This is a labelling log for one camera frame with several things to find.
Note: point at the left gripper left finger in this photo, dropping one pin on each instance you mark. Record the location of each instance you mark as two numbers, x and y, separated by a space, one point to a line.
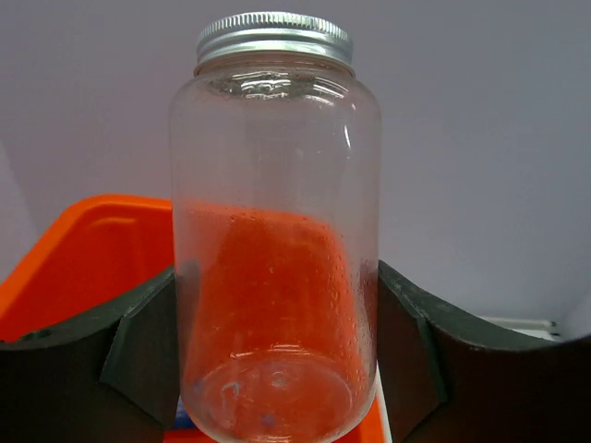
109 374

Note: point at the clear jar silver lid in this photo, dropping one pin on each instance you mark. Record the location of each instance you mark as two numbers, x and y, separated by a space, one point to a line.
275 148

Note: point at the orange plastic bin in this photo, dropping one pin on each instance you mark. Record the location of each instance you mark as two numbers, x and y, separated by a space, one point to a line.
97 249

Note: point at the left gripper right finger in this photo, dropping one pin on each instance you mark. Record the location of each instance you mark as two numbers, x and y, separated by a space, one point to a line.
449 376

